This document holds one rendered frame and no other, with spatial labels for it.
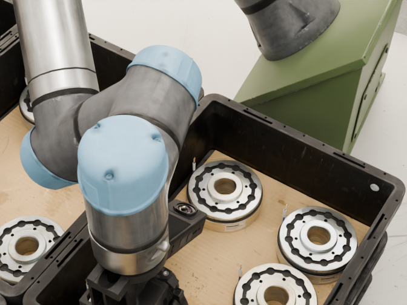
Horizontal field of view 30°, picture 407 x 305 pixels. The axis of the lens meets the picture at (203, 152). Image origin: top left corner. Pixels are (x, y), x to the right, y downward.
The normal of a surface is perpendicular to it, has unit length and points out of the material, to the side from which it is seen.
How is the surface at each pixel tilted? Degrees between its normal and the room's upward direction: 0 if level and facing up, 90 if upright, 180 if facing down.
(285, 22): 57
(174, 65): 21
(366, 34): 44
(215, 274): 0
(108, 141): 0
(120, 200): 88
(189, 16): 0
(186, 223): 30
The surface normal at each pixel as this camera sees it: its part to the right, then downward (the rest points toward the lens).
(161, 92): 0.29, -0.56
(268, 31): -0.60, 0.45
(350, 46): -0.62, -0.69
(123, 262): -0.09, 0.76
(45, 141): -0.66, -0.02
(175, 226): 0.25, -0.89
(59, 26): 0.38, -0.28
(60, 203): 0.02, -0.64
